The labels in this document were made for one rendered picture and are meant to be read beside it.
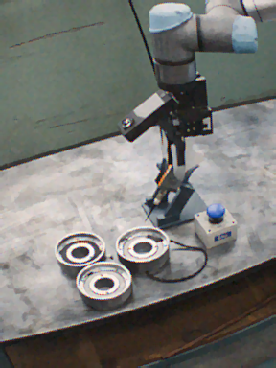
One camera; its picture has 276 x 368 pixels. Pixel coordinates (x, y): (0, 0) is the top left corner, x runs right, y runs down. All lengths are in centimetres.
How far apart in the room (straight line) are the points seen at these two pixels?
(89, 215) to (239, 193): 34
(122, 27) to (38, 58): 42
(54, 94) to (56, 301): 174
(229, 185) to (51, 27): 147
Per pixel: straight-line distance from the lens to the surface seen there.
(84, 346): 139
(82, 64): 276
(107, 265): 117
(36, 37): 265
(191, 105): 109
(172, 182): 116
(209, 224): 122
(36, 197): 144
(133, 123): 107
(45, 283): 121
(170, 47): 100
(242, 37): 99
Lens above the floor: 163
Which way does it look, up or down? 36 degrees down
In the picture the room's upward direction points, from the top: 6 degrees counter-clockwise
